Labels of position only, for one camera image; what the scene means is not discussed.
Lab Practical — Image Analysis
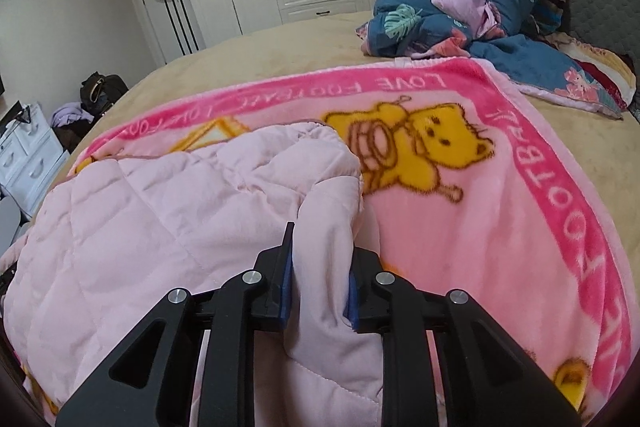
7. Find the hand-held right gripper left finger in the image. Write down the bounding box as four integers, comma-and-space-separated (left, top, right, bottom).
56, 222, 296, 427

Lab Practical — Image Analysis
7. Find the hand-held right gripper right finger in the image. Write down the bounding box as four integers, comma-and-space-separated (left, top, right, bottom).
345, 247, 583, 427

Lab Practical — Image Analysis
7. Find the pink quilted jacket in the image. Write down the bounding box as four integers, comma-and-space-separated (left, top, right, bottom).
0, 122, 386, 427

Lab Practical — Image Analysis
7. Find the purple clothes pile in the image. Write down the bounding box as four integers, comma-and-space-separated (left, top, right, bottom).
50, 103, 93, 128

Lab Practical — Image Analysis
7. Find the pink printed bear blanket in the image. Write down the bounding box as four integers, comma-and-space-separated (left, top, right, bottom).
20, 57, 640, 427

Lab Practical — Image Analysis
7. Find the bed with beige sheet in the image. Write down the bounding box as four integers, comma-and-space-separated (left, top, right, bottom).
65, 9, 640, 188

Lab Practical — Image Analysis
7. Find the dark brown bag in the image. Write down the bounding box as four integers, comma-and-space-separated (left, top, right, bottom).
80, 72, 128, 115

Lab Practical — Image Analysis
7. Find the white dresser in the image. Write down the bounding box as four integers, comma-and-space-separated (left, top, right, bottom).
0, 104, 71, 208

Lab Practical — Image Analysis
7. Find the yellow and red blanket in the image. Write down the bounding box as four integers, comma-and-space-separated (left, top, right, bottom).
547, 32, 636, 110

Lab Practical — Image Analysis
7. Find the striped cloth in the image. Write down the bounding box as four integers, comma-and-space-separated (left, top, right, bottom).
537, 0, 571, 35

